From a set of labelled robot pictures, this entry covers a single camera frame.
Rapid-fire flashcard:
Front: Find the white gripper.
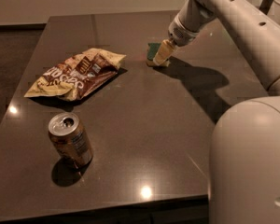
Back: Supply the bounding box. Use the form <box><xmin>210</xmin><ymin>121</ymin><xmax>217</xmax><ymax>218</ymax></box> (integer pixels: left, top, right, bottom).
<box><xmin>153</xmin><ymin>14</ymin><xmax>199</xmax><ymax>66</ymax></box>

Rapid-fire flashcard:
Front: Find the green and yellow sponge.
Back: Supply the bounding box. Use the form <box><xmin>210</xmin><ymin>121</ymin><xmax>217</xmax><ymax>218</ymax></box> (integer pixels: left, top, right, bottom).
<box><xmin>146</xmin><ymin>43</ymin><xmax>170</xmax><ymax>67</ymax></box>

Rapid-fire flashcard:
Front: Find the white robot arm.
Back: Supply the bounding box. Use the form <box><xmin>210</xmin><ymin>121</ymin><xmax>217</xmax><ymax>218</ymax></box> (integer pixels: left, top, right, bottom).
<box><xmin>152</xmin><ymin>0</ymin><xmax>280</xmax><ymax>224</ymax></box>

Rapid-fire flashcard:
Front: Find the brown crumpled chip bag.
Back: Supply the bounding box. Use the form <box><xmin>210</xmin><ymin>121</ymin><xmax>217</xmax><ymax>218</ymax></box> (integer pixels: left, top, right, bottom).
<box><xmin>25</xmin><ymin>49</ymin><xmax>125</xmax><ymax>101</ymax></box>

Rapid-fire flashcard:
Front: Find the dark panel in background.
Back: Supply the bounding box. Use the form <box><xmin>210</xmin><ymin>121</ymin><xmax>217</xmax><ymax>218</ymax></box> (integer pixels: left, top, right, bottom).
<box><xmin>259</xmin><ymin>0</ymin><xmax>273</xmax><ymax>15</ymax></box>

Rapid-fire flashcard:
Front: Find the brown soda can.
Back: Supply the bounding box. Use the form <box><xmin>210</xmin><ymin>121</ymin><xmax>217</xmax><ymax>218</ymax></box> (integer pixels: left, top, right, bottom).
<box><xmin>48</xmin><ymin>112</ymin><xmax>93</xmax><ymax>169</ymax></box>

